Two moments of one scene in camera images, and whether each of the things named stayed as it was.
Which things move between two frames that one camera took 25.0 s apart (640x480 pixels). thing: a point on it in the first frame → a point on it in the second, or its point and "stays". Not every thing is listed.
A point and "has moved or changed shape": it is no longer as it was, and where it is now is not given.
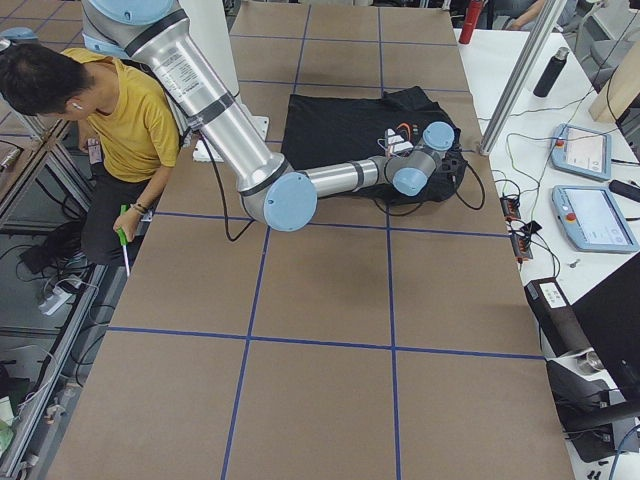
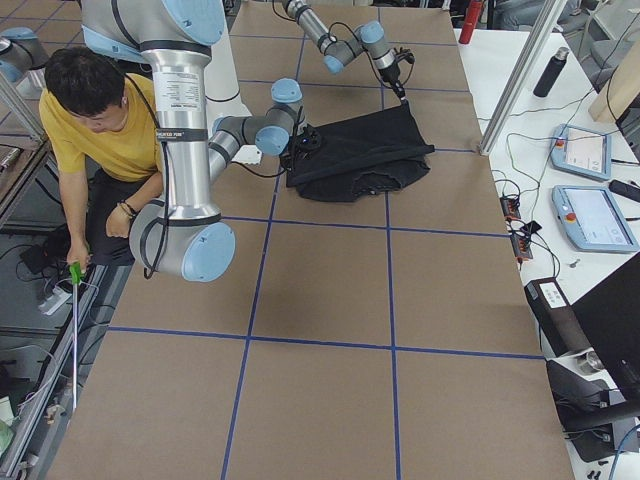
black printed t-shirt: [324, 131] has moved or changed shape
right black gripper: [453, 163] → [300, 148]
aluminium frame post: [525, 68] stays
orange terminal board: [520, 240] stays
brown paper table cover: [387, 337] stays
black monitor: [610, 315] stays
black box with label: [556, 316] stays
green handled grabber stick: [124, 240] → [76, 274]
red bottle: [474, 10] stays
